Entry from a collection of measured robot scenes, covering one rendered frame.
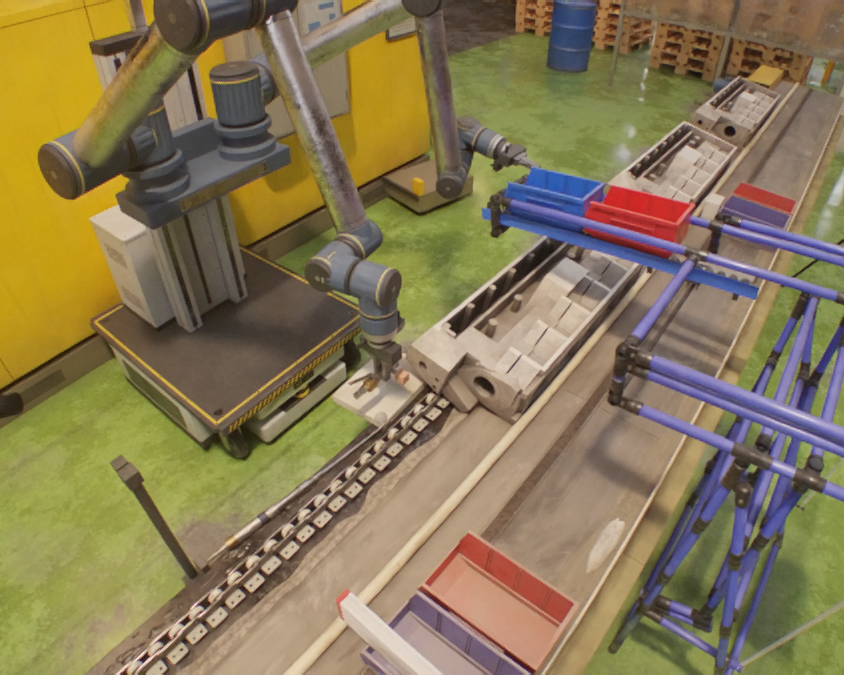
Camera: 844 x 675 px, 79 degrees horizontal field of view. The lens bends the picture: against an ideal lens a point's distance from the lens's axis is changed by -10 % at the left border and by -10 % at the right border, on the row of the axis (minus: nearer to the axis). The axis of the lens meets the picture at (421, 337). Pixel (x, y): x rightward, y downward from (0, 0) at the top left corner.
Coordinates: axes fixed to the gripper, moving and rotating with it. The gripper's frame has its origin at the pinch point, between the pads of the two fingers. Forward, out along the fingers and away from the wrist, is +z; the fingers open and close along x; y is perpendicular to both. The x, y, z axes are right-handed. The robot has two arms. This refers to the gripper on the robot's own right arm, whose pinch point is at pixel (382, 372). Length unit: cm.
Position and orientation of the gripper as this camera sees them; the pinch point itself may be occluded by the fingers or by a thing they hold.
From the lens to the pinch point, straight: 177.9
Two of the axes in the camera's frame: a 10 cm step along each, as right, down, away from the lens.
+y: -6.3, 5.2, -5.8
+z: 0.0, 7.5, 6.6
